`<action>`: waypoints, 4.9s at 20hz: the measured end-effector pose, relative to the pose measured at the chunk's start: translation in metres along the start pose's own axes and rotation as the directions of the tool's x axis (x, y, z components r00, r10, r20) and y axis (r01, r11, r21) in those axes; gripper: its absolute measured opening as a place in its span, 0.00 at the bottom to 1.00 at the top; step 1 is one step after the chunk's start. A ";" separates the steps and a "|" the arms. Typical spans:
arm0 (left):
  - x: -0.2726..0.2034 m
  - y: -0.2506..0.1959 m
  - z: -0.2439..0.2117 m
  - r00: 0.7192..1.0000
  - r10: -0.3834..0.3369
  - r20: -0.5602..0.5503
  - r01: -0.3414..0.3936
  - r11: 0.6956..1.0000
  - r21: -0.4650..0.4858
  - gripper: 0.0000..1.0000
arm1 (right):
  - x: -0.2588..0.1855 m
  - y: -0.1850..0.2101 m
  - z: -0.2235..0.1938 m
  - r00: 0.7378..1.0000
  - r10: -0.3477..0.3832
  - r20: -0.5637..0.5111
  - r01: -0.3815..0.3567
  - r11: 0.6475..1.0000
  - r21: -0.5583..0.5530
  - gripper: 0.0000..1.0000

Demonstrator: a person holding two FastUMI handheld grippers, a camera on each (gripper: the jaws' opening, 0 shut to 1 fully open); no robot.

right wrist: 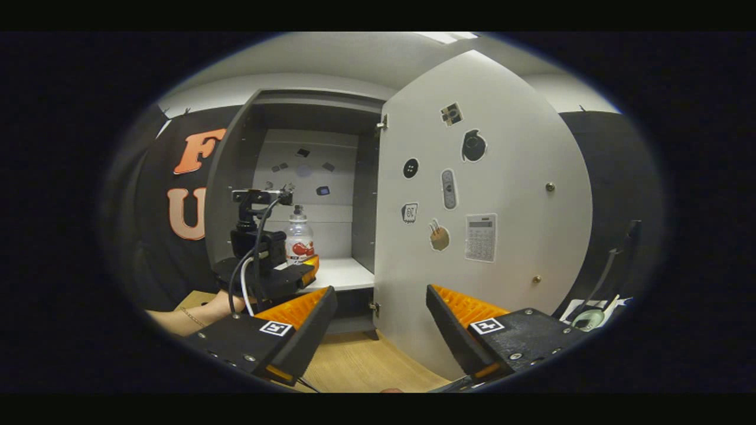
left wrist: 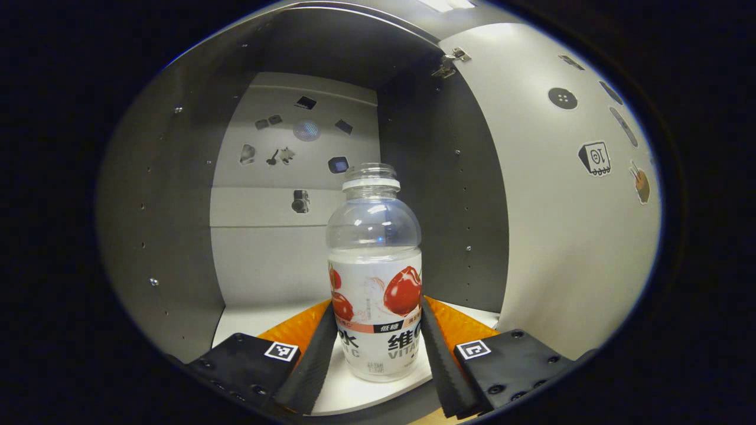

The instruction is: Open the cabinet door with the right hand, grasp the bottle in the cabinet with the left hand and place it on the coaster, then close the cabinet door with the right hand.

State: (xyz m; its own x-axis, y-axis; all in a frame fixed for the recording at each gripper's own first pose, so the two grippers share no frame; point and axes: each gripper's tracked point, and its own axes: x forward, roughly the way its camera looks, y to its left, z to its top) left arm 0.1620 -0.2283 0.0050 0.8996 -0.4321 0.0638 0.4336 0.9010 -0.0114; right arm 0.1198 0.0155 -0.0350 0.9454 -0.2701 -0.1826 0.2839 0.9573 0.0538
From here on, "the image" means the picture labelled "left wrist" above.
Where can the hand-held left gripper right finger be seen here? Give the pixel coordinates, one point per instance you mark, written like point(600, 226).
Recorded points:
point(446, 366)

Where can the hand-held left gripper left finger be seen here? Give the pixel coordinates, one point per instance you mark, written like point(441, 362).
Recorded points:
point(313, 366)

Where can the clear bottle with red label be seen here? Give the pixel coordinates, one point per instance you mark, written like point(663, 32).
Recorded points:
point(375, 248)

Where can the white cabinet door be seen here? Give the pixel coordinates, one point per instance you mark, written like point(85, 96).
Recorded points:
point(561, 236)

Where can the grey cabinet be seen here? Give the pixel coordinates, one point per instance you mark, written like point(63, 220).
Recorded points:
point(177, 206)

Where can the metal cabinet hinge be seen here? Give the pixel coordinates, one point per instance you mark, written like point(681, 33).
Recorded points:
point(452, 59)

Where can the wide ceiling light panel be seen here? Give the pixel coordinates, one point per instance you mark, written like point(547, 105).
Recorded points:
point(446, 5)

